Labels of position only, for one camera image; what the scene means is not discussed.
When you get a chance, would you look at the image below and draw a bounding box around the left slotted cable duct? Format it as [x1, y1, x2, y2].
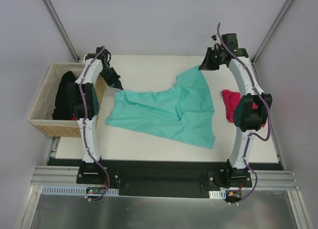
[42, 185, 119, 197]

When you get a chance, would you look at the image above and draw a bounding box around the teal t shirt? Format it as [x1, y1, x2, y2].
[106, 66, 215, 149]

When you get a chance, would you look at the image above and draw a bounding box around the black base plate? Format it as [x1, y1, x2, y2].
[76, 160, 252, 198]

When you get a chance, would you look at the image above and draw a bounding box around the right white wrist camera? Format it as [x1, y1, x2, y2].
[211, 35, 222, 45]

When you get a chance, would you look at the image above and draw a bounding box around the aluminium rail frame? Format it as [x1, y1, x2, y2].
[31, 137, 299, 190]

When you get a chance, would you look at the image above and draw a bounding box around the black t shirt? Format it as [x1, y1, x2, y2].
[52, 71, 76, 120]

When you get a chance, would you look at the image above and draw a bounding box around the slotted cable duct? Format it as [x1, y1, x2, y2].
[209, 189, 226, 200]
[42, 185, 119, 197]

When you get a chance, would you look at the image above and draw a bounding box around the wicker laundry basket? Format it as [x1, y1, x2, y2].
[27, 62, 105, 138]

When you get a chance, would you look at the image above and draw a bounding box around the folded pink t shirt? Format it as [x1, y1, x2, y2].
[222, 89, 268, 132]

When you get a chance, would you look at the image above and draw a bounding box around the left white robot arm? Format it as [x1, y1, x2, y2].
[67, 46, 123, 188]

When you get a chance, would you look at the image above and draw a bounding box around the right slotted cable duct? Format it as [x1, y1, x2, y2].
[209, 189, 226, 200]

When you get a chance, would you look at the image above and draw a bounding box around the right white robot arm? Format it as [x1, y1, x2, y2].
[199, 33, 272, 188]

